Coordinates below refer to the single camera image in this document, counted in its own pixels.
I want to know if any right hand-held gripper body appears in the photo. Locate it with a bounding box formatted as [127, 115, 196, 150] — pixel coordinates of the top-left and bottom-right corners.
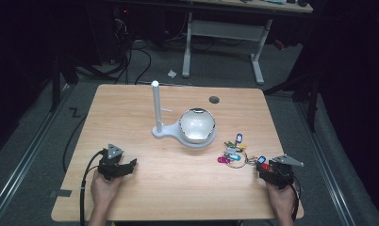
[267, 153, 305, 190]

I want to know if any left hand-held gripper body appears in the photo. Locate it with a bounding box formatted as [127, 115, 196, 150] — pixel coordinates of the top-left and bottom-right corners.
[97, 143, 126, 182]

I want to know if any keyring with colourful key tags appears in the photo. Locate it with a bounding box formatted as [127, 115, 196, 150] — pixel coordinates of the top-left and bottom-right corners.
[216, 133, 271, 171]

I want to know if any person's left hand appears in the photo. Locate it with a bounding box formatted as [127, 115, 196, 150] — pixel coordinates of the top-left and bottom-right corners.
[90, 169, 124, 209]

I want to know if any person's right hand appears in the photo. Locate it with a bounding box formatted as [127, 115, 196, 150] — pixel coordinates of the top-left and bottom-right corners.
[265, 181, 298, 218]

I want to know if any grey tape strip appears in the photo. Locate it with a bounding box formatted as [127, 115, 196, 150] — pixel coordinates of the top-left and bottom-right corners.
[48, 188, 74, 199]

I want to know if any shiny metal bowl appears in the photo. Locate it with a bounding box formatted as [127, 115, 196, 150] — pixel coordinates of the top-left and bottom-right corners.
[178, 107, 217, 145]

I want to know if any white-legged wooden desk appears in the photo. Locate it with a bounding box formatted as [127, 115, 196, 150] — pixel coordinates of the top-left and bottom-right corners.
[180, 0, 314, 87]

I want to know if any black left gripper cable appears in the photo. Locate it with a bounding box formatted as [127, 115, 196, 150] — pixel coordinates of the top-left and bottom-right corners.
[79, 149, 107, 226]

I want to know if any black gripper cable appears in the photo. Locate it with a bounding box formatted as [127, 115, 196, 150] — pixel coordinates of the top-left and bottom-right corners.
[79, 149, 107, 226]
[290, 182, 303, 223]

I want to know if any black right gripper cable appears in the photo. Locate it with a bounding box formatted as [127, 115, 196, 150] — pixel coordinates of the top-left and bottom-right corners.
[290, 182, 303, 223]

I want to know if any thin black floor cable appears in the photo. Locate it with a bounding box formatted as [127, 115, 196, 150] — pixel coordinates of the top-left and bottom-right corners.
[62, 113, 89, 174]

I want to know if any metal floor rail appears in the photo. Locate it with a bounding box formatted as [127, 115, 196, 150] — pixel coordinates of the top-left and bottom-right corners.
[0, 82, 71, 218]
[294, 102, 357, 226]

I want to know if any white stand with hook post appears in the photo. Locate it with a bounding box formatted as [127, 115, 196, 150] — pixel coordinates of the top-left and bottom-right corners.
[150, 80, 218, 149]

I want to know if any bundle of black floor cables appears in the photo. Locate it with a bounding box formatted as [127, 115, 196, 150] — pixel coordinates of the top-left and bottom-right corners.
[77, 15, 154, 86]

